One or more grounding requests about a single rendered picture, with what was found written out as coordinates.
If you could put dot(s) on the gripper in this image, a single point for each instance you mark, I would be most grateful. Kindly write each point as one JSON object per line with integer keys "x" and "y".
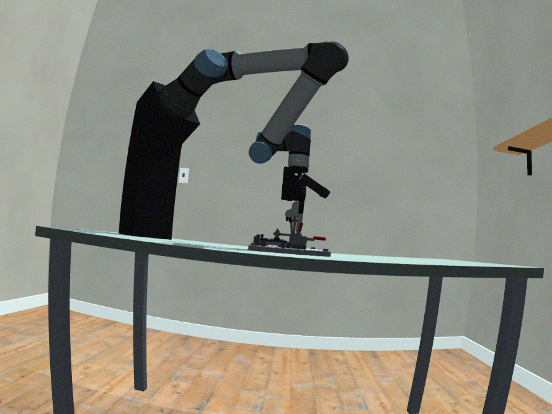
{"x": 293, "y": 191}

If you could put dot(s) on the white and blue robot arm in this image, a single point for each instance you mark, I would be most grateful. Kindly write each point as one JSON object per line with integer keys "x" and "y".
{"x": 318, "y": 62}

